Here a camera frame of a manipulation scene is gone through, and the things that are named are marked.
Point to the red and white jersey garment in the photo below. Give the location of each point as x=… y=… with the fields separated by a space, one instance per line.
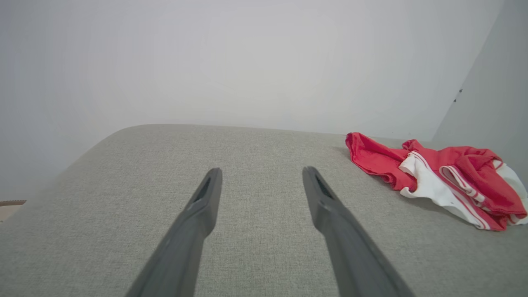
x=373 y=159

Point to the brown baseboard strip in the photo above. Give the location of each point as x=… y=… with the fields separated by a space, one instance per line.
x=12 y=203

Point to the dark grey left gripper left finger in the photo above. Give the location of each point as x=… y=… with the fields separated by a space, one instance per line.
x=185 y=235

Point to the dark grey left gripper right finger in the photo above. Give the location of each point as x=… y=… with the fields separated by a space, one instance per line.
x=350 y=247

